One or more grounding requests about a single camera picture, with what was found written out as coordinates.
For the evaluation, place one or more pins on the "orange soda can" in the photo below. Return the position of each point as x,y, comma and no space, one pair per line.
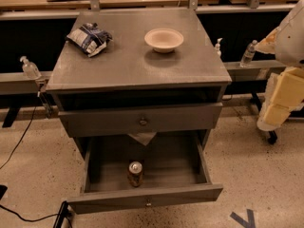
135,173

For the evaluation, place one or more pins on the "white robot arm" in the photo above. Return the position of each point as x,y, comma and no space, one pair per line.
285,91

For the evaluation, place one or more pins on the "grey wooden drawer cabinet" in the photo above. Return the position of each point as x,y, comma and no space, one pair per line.
130,73

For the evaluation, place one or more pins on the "grey top drawer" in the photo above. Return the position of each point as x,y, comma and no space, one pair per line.
133,120

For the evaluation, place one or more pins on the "grey open middle drawer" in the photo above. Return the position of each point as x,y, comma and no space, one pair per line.
174,172

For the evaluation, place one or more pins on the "white paper sheet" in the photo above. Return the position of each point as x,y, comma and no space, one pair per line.
143,138

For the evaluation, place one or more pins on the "white paper bowl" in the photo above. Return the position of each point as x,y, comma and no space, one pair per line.
163,40

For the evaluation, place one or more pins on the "small white pump bottle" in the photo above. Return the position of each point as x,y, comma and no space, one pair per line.
217,47

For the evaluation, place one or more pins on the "blue white chip bag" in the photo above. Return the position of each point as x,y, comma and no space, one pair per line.
89,39

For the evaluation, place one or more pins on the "clear plastic water bottle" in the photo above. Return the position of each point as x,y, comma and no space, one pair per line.
248,54

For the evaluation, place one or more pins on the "black table leg stand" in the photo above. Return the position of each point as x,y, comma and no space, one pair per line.
272,136

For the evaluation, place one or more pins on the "clear sanitizer pump bottle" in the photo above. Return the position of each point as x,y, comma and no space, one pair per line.
30,69

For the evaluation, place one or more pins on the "black base bracket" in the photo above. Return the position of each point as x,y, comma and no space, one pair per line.
63,213

